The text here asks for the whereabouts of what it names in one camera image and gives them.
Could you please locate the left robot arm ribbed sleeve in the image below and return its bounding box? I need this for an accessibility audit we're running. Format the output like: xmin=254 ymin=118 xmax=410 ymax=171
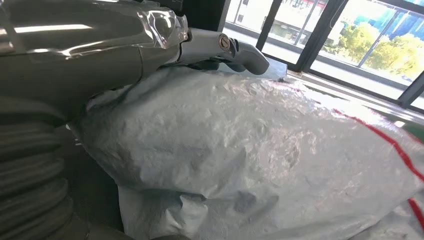
xmin=0 ymin=96 xmax=135 ymax=240

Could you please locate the black window frame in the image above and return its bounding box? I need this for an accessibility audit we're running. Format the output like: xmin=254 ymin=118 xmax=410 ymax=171
xmin=222 ymin=0 xmax=424 ymax=114

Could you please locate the white plastic package red stripe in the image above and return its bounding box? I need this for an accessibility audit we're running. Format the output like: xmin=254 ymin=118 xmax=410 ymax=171
xmin=67 ymin=56 xmax=424 ymax=240

